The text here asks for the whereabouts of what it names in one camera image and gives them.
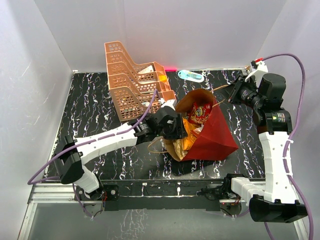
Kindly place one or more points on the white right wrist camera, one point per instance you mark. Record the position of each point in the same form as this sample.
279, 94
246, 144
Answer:
258, 69

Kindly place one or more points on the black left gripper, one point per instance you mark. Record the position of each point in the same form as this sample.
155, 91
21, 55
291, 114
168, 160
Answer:
179, 132

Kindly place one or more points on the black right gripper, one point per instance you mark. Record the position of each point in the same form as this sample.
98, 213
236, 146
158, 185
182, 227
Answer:
241, 83

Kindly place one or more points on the gold chips bag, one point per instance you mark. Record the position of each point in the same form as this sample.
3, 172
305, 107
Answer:
181, 148

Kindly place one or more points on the blue white blister pack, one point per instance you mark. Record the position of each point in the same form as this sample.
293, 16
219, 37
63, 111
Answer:
191, 76

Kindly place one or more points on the orange yellow block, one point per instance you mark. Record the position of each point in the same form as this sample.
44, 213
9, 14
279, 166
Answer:
162, 78

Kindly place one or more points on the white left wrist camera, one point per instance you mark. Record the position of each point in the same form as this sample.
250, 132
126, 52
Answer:
170, 103

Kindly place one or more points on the black aluminium front rail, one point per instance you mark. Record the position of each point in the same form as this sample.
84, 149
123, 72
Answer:
169, 194

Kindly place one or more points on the pink plastic tiered organizer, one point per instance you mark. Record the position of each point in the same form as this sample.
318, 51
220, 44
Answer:
131, 85

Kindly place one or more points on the orange honey dijon chips bag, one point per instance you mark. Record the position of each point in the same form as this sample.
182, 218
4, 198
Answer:
193, 131

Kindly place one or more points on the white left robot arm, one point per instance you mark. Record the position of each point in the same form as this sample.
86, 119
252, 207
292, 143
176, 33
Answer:
71, 162

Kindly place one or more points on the red brown paper bag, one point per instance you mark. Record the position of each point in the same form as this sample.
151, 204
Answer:
215, 142

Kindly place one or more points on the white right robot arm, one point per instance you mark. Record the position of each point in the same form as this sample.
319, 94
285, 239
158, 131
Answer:
270, 160

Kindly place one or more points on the red peanut snack packet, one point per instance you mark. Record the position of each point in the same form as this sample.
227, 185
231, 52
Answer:
199, 113

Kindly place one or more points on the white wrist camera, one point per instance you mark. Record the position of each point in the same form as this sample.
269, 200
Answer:
258, 69
170, 103

